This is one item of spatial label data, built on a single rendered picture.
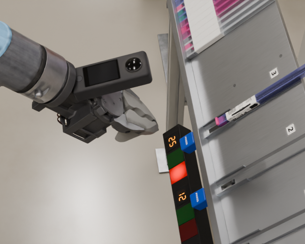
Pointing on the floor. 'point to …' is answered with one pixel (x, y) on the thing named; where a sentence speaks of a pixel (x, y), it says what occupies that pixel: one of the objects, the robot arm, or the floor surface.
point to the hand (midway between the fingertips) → (155, 123)
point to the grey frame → (174, 86)
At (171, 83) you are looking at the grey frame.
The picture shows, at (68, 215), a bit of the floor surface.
